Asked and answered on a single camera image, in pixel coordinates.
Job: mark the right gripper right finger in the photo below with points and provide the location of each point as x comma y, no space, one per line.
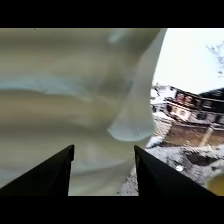
160,176

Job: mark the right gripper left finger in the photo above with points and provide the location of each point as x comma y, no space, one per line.
50,176

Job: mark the pale cream garment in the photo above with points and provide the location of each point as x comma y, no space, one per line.
66,100

